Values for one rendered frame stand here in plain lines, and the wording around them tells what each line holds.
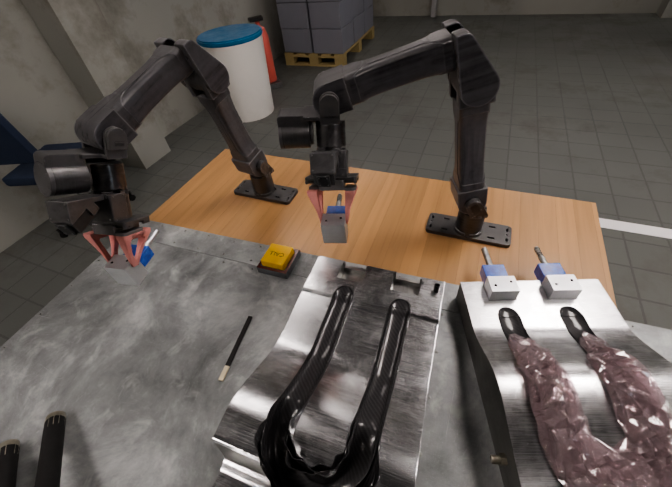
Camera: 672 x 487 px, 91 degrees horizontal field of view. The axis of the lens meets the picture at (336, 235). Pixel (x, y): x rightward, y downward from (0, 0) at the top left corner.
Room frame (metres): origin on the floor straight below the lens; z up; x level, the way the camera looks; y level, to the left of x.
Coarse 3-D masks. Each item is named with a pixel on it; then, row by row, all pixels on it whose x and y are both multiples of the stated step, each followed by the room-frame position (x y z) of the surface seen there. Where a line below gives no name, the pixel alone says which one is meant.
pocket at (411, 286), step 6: (396, 276) 0.41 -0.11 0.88; (396, 282) 0.40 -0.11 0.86; (402, 282) 0.40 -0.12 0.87; (408, 282) 0.39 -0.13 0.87; (414, 282) 0.39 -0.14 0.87; (420, 282) 0.38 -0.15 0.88; (390, 288) 0.37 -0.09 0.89; (396, 288) 0.39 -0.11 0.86; (402, 288) 0.38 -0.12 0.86; (408, 288) 0.38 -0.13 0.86; (414, 288) 0.38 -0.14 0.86; (414, 294) 0.37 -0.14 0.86
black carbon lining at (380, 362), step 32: (320, 352) 0.27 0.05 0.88; (384, 352) 0.25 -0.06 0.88; (384, 384) 0.20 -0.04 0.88; (288, 416) 0.16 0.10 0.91; (384, 416) 0.14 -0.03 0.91; (256, 448) 0.12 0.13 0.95; (288, 448) 0.11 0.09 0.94; (352, 448) 0.11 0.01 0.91; (288, 480) 0.09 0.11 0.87; (320, 480) 0.09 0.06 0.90; (352, 480) 0.08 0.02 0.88
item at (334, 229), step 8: (328, 208) 0.56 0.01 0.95; (336, 208) 0.56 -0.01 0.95; (344, 208) 0.55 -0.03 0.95; (328, 216) 0.52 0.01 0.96; (336, 216) 0.52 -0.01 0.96; (344, 216) 0.51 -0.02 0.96; (328, 224) 0.50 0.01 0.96; (336, 224) 0.49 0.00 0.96; (344, 224) 0.49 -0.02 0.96; (328, 232) 0.49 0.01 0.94; (336, 232) 0.49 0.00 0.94; (344, 232) 0.49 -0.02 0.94; (328, 240) 0.50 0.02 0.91; (336, 240) 0.49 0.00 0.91; (344, 240) 0.49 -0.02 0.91
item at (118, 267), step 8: (152, 232) 0.57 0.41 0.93; (152, 240) 0.55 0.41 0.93; (144, 248) 0.52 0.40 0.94; (120, 256) 0.49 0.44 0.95; (144, 256) 0.50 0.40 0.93; (152, 256) 0.52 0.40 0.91; (112, 264) 0.47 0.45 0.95; (120, 264) 0.46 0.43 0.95; (128, 264) 0.46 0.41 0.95; (144, 264) 0.49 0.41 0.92; (112, 272) 0.46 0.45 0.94; (120, 272) 0.45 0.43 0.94; (128, 272) 0.45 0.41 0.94; (136, 272) 0.46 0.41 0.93; (144, 272) 0.48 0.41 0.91; (120, 280) 0.46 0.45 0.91; (128, 280) 0.45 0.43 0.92; (136, 280) 0.45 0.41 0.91
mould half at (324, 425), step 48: (336, 288) 0.39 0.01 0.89; (384, 288) 0.37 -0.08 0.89; (432, 288) 0.36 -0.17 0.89; (288, 336) 0.30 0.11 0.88; (432, 336) 0.26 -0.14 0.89; (288, 384) 0.20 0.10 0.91; (336, 384) 0.20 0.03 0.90; (240, 432) 0.14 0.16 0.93; (336, 432) 0.13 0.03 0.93; (384, 432) 0.12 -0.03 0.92; (240, 480) 0.10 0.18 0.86; (384, 480) 0.07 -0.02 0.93
